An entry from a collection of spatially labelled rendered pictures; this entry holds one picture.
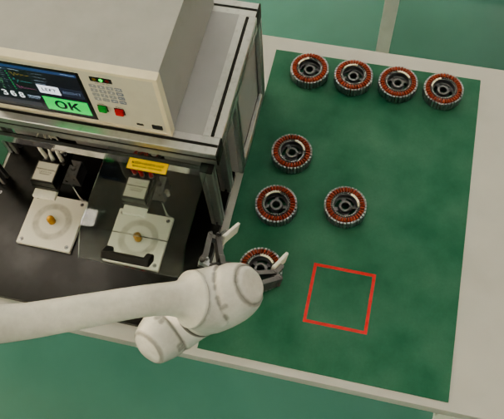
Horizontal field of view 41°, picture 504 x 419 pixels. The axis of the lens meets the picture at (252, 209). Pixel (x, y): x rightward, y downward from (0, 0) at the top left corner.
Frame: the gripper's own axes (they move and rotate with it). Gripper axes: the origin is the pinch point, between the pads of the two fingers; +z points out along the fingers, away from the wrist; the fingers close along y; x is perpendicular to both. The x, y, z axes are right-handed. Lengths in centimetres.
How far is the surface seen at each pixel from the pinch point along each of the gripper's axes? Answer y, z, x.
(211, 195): -17.3, 4.7, 1.0
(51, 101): -51, -16, 18
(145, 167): -28.7, -8.8, 9.5
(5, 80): -59, -21, 21
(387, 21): -24, 123, 15
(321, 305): 17.4, 10.2, -15.9
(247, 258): -4.2, 7.4, -13.2
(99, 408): -36, 2, -107
